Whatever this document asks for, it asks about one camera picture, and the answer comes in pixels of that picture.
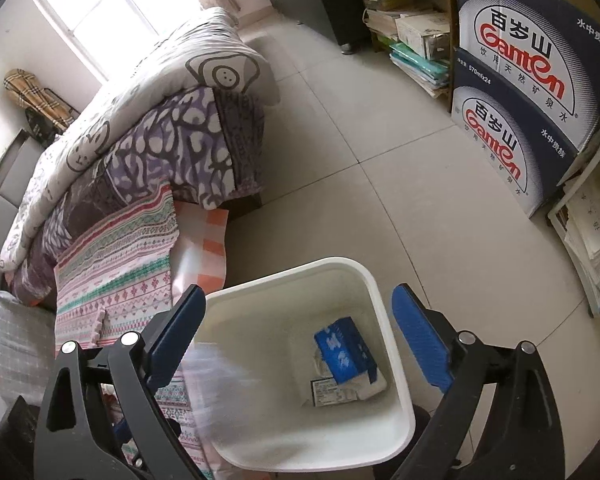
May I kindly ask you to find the grey padded headboard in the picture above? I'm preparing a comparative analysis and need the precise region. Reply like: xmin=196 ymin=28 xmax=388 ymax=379
xmin=0 ymin=130 xmax=43 ymax=286

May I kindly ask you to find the plaid cloth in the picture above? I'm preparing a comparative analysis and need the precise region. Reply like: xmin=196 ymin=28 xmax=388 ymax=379
xmin=5 ymin=68 xmax=78 ymax=131

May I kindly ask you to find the grey checked covered nightstand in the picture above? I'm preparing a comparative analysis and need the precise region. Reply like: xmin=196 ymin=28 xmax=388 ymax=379
xmin=0 ymin=290 xmax=58 ymax=411

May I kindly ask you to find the stack of papers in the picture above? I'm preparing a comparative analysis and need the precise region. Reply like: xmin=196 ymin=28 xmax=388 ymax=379
xmin=562 ymin=170 xmax=600 ymax=311

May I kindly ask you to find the stack of green folders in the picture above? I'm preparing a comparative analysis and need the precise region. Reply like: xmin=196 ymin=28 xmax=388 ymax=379
xmin=390 ymin=42 xmax=451 ymax=98

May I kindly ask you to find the small cardboard box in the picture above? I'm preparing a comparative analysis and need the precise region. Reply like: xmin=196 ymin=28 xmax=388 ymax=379
xmin=395 ymin=12 xmax=451 ymax=61

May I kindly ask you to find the window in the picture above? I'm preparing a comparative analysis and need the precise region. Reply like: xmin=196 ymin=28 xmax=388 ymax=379
xmin=30 ymin=0 xmax=206 ymax=83

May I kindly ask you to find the white shelf unit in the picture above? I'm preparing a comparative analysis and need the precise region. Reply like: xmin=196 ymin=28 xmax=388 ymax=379
xmin=547 ymin=140 xmax=600 ymax=318

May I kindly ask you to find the wooden bookshelf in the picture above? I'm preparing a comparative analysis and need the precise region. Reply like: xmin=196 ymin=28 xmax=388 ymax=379
xmin=350 ymin=0 xmax=461 ymax=113

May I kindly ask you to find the small black labelled box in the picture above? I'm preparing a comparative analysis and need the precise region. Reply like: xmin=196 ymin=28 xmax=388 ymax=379
xmin=309 ymin=379 xmax=353 ymax=407

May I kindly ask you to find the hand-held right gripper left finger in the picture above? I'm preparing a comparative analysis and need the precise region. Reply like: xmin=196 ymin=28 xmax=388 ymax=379
xmin=32 ymin=284 xmax=208 ymax=480

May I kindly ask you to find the bed with floral quilt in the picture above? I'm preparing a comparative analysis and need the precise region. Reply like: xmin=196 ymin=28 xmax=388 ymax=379
xmin=5 ymin=85 xmax=268 ymax=306

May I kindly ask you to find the black bag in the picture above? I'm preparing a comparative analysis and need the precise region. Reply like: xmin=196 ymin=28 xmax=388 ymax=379
xmin=24 ymin=105 xmax=68 ymax=148

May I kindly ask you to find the orange checkered mattress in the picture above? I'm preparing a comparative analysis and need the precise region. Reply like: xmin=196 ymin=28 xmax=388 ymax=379
xmin=170 ymin=202 xmax=231 ymax=306

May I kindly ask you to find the white plastic trash bin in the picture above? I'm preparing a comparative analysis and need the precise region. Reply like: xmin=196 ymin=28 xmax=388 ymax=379
xmin=187 ymin=257 xmax=417 ymax=471

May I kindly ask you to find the dark bed frame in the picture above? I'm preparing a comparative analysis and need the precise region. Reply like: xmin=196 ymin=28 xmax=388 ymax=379
xmin=225 ymin=192 xmax=264 ymax=221

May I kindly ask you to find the bed with patterned bedding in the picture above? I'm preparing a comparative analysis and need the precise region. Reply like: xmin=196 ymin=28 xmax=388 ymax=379
xmin=0 ymin=7 xmax=281 ymax=273

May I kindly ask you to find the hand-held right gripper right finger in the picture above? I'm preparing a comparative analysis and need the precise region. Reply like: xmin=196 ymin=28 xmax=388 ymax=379
xmin=380 ymin=283 xmax=566 ymax=480

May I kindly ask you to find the blue patterned packet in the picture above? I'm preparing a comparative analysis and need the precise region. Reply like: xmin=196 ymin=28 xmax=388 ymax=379
xmin=314 ymin=316 xmax=376 ymax=383

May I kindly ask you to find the printed water bottle carton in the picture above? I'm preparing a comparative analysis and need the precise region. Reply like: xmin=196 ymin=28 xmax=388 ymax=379
xmin=452 ymin=0 xmax=600 ymax=153
xmin=450 ymin=50 xmax=581 ymax=218

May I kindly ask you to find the striped patterned blanket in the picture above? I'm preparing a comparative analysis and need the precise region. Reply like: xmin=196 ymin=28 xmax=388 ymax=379
xmin=54 ymin=185 xmax=216 ymax=480

